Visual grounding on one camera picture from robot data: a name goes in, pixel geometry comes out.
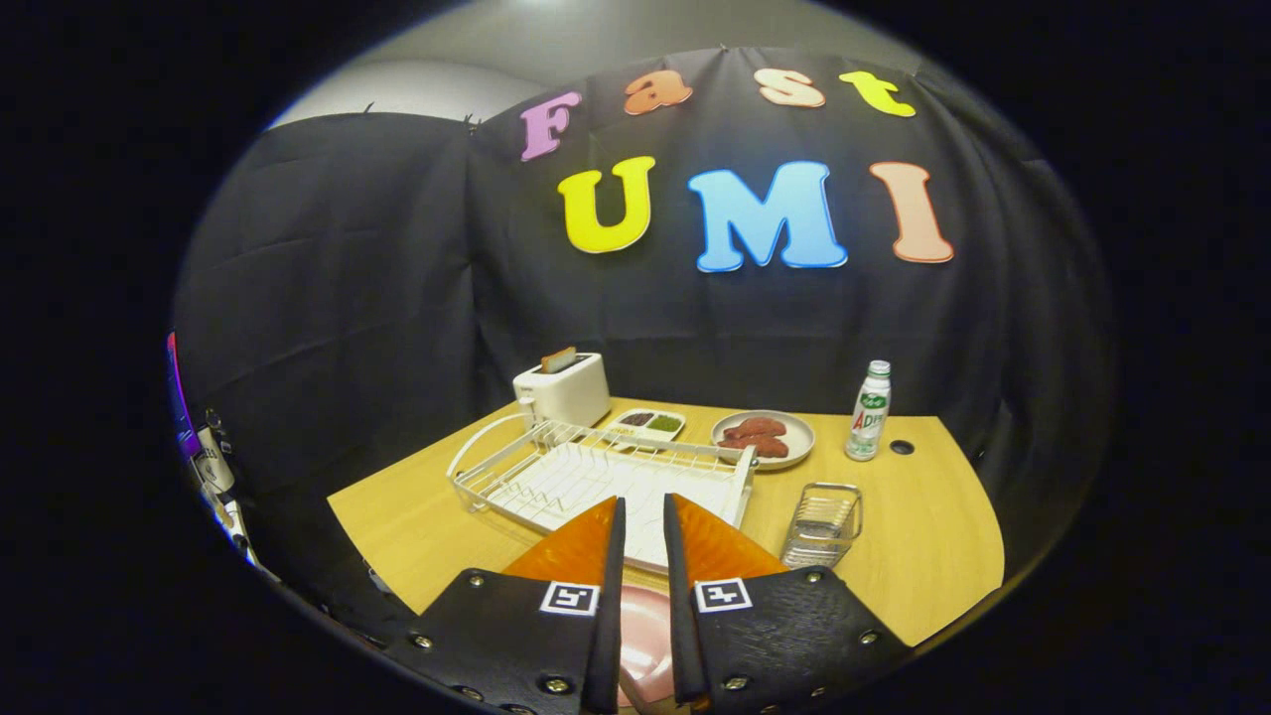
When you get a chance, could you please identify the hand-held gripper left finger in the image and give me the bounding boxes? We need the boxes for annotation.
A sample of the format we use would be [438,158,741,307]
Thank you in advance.
[385,496,628,715]

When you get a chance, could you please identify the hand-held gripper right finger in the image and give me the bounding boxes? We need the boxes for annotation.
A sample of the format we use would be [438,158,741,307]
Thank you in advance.
[663,493,913,714]

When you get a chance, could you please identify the pink plate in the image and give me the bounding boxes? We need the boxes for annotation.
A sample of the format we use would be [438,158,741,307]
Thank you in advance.
[618,584,681,708]

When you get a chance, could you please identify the metal wire basket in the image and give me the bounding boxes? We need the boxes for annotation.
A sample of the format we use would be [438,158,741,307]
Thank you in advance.
[779,482,864,570]

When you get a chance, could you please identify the white wire dish rack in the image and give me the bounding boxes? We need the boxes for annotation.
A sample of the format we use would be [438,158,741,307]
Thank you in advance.
[446,412,758,577]

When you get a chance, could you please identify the beige round plate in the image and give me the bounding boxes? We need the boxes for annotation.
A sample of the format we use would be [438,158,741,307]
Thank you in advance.
[710,409,816,472]

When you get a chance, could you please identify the white ribbed drain tray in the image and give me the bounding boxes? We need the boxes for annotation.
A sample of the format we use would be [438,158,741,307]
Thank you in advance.
[487,447,741,572]

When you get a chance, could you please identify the white divided tray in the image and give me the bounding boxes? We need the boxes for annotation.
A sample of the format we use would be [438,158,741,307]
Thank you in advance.
[602,408,687,450]

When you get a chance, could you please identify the white toaster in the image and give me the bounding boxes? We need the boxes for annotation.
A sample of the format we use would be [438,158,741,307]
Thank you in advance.
[512,352,613,430]

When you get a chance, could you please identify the white green label drink bottle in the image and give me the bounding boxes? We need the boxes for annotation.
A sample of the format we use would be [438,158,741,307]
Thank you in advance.
[844,359,893,463]

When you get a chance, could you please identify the black backdrop cloth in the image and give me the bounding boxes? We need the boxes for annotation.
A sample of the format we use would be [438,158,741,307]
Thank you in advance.
[171,45,1113,617]

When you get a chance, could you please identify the white grey equipment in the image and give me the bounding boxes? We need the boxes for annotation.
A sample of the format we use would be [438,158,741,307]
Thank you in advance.
[194,407,259,567]

